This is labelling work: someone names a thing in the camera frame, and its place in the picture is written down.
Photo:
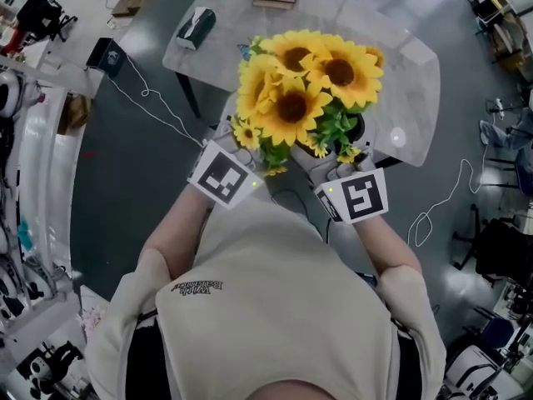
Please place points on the grey marble table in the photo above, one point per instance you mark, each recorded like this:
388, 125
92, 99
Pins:
391, 56

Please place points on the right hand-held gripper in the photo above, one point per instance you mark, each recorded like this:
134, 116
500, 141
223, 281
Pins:
362, 194

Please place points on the black chair with jacket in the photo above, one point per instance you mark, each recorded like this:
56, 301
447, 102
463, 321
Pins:
499, 244

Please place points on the blue chair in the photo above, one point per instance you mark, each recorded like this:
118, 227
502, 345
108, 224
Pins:
497, 331

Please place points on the person's right forearm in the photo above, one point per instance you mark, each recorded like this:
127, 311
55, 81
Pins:
387, 244

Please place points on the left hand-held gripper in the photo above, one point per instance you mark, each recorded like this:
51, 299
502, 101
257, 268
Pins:
220, 177

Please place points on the person's left forearm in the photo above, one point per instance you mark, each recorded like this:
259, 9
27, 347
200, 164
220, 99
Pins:
175, 227

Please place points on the black office chair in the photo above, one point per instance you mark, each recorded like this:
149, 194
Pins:
39, 15

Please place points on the person's beige t-shirt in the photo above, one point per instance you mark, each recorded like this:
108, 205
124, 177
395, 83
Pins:
270, 306

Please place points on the white shelf unit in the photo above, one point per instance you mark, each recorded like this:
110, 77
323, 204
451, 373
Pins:
41, 173

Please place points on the dark green tissue box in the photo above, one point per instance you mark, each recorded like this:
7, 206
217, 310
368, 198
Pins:
195, 27

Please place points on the black box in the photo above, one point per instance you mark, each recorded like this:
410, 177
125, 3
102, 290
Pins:
106, 56

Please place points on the yellow sunflower flowers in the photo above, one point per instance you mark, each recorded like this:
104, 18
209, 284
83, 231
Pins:
296, 106

